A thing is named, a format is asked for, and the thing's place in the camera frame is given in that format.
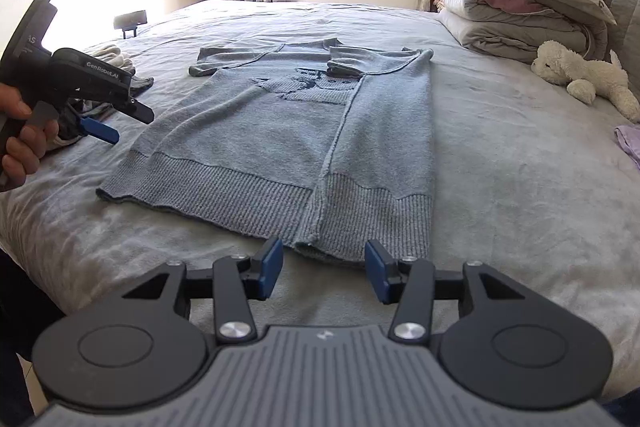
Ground grey knit sweater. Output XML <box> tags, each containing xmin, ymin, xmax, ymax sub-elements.
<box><xmin>99</xmin><ymin>38</ymin><xmax>435</xmax><ymax>263</ymax></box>

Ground white folded clothes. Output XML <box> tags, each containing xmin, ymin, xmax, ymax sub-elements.
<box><xmin>90</xmin><ymin>43</ymin><xmax>136</xmax><ymax>75</ymax></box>

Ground person left hand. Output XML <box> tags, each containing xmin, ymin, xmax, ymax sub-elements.
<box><xmin>1</xmin><ymin>84</ymin><xmax>58</xmax><ymax>192</ymax></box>

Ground small black device on stand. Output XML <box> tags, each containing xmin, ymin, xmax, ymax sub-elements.
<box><xmin>113</xmin><ymin>10</ymin><xmax>148</xmax><ymax>39</ymax></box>

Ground lilac folded cloth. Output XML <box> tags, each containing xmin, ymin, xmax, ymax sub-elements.
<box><xmin>614</xmin><ymin>124</ymin><xmax>640</xmax><ymax>169</ymax></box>

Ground white plush dog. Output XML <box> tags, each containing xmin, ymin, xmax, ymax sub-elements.
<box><xmin>530</xmin><ymin>40</ymin><xmax>639</xmax><ymax>124</ymax></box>

